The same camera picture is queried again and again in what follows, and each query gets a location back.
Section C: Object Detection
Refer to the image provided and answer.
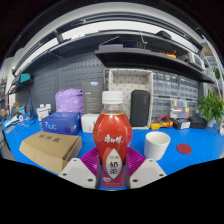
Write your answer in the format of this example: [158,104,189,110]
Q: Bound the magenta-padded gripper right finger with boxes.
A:
[125,147,167,190]

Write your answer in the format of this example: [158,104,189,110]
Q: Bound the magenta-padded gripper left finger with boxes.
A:
[58,147,102,190]

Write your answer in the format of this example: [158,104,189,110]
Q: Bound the red-labelled tea drink bottle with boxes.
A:
[92,90,134,190]

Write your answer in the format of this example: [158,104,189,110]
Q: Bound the white ceramic cup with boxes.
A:
[143,131,172,162]

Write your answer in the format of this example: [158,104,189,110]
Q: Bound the brown cardboard box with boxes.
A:
[18,130,83,175]

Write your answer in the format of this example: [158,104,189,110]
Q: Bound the flat round red coaster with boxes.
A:
[176,143,193,155]

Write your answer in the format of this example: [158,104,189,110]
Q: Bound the small white box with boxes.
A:
[80,113,101,134]

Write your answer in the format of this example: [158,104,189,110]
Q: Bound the yellow multimeter with red leads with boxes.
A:
[149,114,174,130]

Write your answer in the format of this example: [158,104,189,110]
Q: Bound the blue cardboard box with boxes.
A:
[40,111,82,136]

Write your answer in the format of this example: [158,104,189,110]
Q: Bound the black box with white label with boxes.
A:
[172,118,192,130]

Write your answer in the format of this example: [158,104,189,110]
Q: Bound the purple plastic bag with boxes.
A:
[54,88,84,116]

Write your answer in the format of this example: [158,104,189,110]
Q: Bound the flat black case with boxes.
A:
[188,115,209,130]

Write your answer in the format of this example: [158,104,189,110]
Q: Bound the clear organiser with colourful parts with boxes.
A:
[169,99,190,120]

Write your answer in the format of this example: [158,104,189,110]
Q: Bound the dark grey upright box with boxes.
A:
[82,81,105,115]

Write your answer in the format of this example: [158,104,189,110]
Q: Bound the narrow grey drawer cabinet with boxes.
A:
[188,99,200,118]

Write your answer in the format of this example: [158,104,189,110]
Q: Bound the wide grey drawer cabinet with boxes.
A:
[151,70,180,99]

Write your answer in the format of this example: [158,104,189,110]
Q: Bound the green potted plant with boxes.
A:
[196,89,224,127]

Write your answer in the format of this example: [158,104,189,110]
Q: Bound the white perforated crate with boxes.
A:
[108,68,154,130]

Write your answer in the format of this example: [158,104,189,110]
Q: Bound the black overhead shelf unit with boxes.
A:
[6,28,218,98]

